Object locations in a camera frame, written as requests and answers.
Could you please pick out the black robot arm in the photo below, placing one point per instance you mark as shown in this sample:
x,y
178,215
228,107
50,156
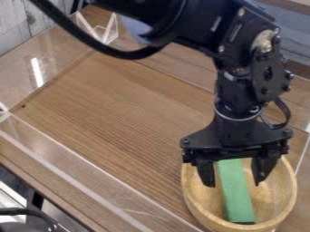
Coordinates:
x,y
237,34

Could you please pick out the green rectangular block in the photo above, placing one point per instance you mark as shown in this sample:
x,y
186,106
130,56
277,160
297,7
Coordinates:
x,y
238,204

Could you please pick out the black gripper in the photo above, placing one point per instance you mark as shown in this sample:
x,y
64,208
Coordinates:
x,y
228,140

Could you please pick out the clear acrylic enclosure wall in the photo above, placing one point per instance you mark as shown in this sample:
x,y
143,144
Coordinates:
x,y
106,35

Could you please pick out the brown wooden bowl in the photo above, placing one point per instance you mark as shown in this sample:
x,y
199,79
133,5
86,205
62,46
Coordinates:
x,y
273,198

